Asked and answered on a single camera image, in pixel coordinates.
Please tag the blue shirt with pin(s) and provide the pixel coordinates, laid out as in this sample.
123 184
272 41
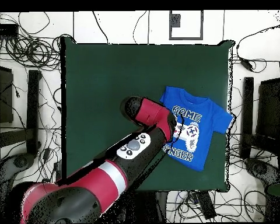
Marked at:
212 112

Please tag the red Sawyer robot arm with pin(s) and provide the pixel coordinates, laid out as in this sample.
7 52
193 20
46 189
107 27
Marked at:
95 184

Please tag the dark green table cloth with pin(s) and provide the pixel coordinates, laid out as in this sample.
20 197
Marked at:
95 70

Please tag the long black power strip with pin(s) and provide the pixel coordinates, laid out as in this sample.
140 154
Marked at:
206 205

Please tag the small grey square plate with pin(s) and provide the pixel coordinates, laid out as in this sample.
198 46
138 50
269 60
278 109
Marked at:
176 20

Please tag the black power adapter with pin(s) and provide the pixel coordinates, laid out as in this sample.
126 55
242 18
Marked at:
246 64

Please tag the black office chair base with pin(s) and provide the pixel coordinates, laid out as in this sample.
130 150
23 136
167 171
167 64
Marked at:
261 169
19 161

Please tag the dark box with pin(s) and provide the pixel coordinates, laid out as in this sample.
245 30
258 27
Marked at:
269 109
4 98

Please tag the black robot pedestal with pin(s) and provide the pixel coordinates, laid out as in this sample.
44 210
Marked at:
144 207

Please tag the grey square frame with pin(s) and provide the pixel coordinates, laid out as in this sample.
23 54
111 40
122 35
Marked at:
186 38

